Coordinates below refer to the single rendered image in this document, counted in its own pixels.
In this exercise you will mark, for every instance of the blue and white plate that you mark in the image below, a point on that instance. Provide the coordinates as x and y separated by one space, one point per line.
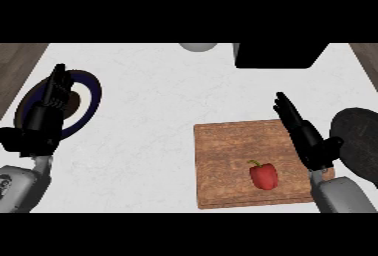
78 100

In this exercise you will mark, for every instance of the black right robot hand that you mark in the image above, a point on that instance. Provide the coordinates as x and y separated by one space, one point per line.
307 140

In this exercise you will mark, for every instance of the grey round bowl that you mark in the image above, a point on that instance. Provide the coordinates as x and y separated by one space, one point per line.
198 46

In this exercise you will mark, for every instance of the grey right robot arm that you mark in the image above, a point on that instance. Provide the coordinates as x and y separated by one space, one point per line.
339 193

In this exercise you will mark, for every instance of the brown wooden cutting board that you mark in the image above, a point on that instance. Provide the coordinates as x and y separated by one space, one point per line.
236 160

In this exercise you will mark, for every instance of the red bell pepper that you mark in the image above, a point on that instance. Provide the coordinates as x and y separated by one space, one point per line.
264 175

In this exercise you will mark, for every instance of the black appliance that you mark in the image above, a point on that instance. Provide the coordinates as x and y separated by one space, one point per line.
277 55

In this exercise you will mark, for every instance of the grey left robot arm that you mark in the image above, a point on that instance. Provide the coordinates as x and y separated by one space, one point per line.
22 185

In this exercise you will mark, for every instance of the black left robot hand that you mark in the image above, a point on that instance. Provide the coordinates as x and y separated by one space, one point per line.
43 126

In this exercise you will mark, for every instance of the dark grey pan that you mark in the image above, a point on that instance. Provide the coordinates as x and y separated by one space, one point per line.
359 140

